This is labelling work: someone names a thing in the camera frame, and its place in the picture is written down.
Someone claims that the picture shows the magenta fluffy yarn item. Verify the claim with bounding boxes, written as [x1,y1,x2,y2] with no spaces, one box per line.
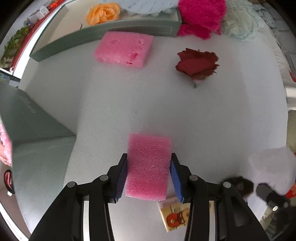
[178,0,226,40]

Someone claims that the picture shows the orange fabric rose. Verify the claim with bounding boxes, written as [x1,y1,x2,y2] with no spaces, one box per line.
[85,3,121,26]

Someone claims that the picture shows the light blue foam sheet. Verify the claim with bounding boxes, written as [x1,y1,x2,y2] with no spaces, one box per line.
[115,0,179,16]

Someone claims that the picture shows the near grey storage box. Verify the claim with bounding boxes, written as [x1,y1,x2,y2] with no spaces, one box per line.
[1,83,76,232]

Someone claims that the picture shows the pink foam sponge block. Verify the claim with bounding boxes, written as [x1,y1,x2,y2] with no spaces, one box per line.
[125,133,171,201]

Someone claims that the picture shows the pale green fabric item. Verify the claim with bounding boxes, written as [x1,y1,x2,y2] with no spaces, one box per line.
[221,1,265,40]

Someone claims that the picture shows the red fabric rose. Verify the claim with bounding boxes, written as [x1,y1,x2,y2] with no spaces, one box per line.
[175,48,219,88]

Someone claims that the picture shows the far grey storage box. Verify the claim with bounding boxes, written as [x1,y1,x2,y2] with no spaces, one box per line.
[30,1,182,62]

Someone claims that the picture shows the light pink fluffy scarf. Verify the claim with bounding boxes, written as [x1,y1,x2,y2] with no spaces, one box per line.
[1,120,12,167]

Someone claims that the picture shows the grey storage box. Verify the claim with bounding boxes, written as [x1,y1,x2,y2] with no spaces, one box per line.
[1,83,76,232]
[30,1,182,62]

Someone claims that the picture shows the green potted plant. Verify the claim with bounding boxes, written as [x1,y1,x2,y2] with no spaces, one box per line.
[1,26,30,69]

